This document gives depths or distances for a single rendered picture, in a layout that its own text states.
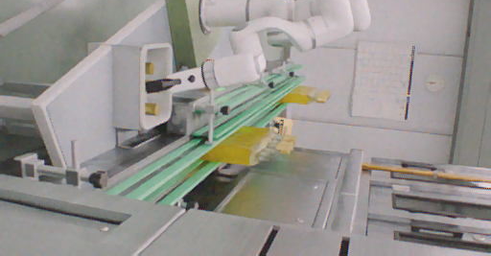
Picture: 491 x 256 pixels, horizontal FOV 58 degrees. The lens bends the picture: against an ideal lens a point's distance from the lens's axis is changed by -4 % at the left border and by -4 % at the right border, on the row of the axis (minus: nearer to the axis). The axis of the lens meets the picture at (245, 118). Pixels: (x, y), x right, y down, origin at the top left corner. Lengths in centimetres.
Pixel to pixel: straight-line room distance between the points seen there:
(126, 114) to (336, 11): 61
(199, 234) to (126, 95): 85
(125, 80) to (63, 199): 75
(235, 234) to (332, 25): 89
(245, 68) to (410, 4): 621
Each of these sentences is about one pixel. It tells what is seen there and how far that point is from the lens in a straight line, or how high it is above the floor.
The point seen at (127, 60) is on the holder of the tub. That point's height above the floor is 79.
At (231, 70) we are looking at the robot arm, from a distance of 113.
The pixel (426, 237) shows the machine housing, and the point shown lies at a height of 160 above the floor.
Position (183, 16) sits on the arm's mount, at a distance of 149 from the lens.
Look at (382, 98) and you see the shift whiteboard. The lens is 728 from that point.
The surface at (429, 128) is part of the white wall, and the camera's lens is 742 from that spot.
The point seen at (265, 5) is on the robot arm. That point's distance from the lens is 154.
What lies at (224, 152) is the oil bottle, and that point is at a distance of 141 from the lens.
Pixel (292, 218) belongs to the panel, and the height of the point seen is 122.
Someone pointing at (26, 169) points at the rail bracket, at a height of 86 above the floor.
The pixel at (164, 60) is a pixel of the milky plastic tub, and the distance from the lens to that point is 134.
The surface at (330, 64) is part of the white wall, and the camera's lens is 727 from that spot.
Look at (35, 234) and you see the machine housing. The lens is 45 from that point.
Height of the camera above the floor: 141
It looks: 15 degrees down
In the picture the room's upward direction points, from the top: 96 degrees clockwise
